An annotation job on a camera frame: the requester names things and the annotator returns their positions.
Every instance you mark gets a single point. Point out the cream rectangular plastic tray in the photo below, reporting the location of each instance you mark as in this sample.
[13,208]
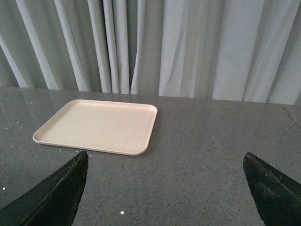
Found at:
[104,126]

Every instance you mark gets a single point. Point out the grey-white pleated curtain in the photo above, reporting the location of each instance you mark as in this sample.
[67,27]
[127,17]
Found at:
[240,50]

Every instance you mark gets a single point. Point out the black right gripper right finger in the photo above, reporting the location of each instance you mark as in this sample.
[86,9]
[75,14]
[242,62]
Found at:
[277,197]

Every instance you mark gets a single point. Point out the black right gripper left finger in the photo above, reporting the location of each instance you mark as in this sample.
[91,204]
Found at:
[52,202]

